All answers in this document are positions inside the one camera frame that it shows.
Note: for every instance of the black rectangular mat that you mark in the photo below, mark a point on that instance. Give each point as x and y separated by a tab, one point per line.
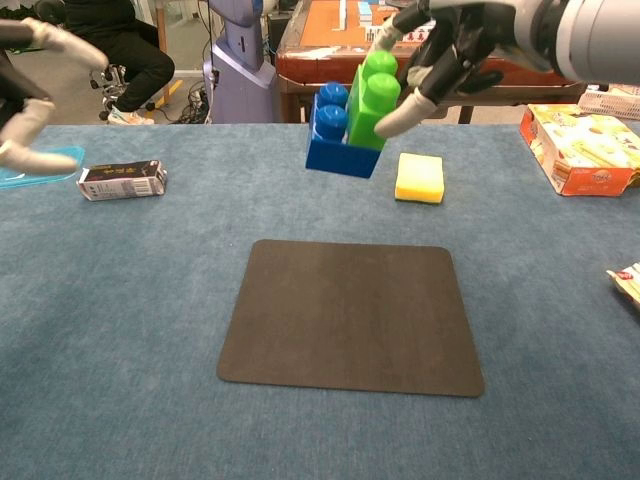
350	320

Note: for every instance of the white plastic basket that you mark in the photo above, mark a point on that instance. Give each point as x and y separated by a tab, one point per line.
605	102

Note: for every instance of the blue building block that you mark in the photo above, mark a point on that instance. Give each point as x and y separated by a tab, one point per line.
340	160

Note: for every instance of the clear blue plastic lid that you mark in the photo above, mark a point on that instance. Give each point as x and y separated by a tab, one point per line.
10	180

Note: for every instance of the red white snack wrapper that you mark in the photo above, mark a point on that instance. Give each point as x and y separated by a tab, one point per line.
629	285

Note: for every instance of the green building block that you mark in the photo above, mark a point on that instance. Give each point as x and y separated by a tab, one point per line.
370	120

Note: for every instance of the brown mahjong table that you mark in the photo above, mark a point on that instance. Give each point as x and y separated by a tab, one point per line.
330	62

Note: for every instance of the yellow sponge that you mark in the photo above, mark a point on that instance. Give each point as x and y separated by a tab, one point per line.
420	175

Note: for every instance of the black white small carton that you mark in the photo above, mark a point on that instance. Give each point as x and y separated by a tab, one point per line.
120	182

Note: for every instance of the person in black clothes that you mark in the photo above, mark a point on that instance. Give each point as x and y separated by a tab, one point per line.
135	65

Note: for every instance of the orange snack box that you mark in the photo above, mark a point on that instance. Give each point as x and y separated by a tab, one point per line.
580	150

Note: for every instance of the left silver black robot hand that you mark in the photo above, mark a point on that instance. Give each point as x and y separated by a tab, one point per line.
20	75

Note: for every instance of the blue felt table cloth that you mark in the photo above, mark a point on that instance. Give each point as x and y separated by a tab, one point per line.
100	300

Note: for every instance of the black office chair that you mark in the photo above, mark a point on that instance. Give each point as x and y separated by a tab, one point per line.
112	77

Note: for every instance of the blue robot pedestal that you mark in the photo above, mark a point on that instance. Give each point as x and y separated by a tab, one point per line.
240	85

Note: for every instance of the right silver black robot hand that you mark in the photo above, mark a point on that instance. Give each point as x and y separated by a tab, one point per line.
460	55

